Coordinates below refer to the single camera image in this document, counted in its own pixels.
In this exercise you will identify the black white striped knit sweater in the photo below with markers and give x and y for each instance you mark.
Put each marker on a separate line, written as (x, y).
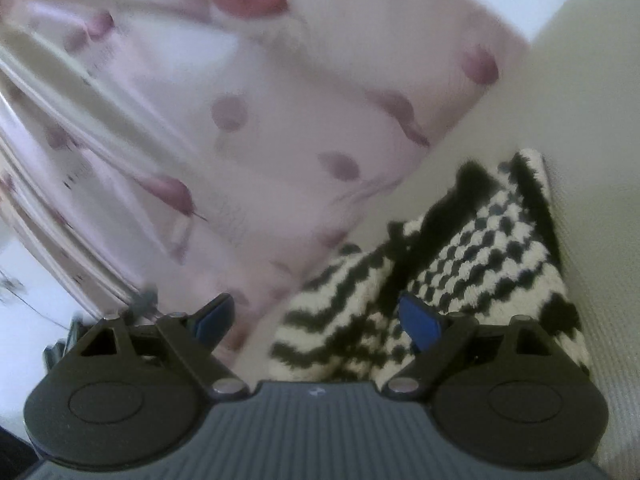
(487, 249)

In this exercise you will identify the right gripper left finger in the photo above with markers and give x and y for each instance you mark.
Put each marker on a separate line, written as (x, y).
(131, 387)

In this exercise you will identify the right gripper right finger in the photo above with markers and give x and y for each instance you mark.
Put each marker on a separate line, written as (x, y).
(506, 394)

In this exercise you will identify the pink leaf print curtain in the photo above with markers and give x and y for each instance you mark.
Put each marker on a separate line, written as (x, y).
(208, 146)

